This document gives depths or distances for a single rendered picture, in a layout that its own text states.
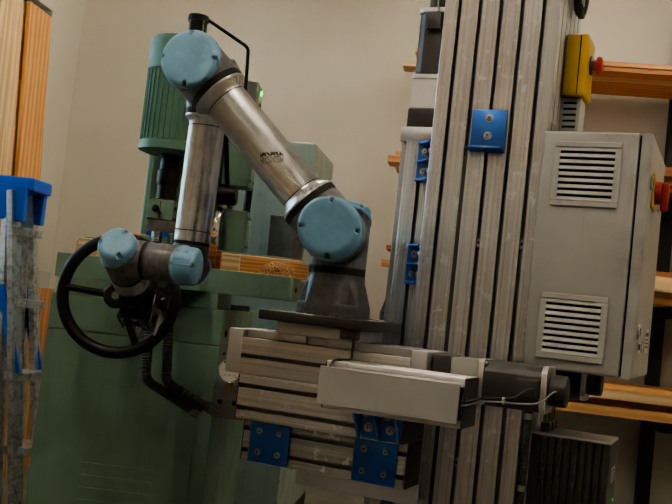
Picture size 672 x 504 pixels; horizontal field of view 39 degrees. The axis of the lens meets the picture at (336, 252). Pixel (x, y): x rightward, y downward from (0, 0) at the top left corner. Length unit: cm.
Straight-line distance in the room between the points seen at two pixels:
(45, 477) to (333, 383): 100
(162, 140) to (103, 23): 286
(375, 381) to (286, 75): 342
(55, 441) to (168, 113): 88
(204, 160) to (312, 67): 303
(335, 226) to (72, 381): 97
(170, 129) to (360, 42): 256
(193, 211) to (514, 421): 77
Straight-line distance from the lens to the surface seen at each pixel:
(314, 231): 174
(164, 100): 254
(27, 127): 453
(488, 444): 196
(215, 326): 237
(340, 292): 186
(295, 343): 189
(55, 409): 247
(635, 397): 431
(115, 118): 518
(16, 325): 333
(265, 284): 235
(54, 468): 249
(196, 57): 184
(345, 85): 491
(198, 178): 196
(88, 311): 244
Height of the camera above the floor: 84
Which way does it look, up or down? 3 degrees up
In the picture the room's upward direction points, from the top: 6 degrees clockwise
